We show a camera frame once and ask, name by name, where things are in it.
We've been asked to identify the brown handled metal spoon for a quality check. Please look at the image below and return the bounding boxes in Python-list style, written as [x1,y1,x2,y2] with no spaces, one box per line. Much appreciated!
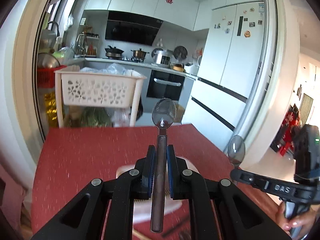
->
[150,98,176,233]

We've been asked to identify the person's right hand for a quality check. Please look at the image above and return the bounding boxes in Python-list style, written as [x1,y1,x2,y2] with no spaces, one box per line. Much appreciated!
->
[276,202,318,232]

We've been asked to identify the pink utensil holder cup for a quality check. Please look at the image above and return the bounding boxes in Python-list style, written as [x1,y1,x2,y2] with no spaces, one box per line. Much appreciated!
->
[115,157,201,227]

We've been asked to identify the red speckled table mat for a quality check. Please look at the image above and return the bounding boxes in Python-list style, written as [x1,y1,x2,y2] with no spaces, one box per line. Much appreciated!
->
[30,123,283,240]

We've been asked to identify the green vegetables bundle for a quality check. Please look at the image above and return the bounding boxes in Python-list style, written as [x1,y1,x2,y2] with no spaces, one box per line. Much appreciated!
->
[80,107,112,127]

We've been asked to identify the white refrigerator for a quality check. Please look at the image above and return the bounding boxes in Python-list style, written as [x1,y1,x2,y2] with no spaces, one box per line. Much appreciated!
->
[182,2,265,151]

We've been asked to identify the cardboard box on floor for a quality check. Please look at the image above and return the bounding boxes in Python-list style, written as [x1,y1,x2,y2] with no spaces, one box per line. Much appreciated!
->
[174,103,185,123]

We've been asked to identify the beige perforated storage cart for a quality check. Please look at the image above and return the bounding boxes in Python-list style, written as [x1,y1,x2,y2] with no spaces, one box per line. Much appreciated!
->
[54,65,146,128]

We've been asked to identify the red plastic basket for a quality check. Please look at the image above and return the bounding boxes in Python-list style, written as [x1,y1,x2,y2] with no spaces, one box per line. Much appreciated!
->
[37,65,66,88]

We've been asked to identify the black built-in oven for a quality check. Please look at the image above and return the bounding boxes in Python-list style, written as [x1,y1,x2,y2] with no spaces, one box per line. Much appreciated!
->
[146,70,185,101]

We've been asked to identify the black wok on stove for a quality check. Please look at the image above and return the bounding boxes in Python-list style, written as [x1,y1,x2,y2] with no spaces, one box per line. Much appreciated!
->
[105,46,124,59]

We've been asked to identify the steel cooking pot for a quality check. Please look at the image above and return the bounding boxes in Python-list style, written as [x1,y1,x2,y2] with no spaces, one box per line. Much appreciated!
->
[131,48,149,61]

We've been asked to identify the silver rice cooker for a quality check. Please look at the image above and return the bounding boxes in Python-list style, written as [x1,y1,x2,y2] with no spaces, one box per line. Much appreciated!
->
[151,48,173,66]

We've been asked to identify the black range hood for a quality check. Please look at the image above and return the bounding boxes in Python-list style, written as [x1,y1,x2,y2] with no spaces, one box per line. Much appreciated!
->
[105,11,163,46]

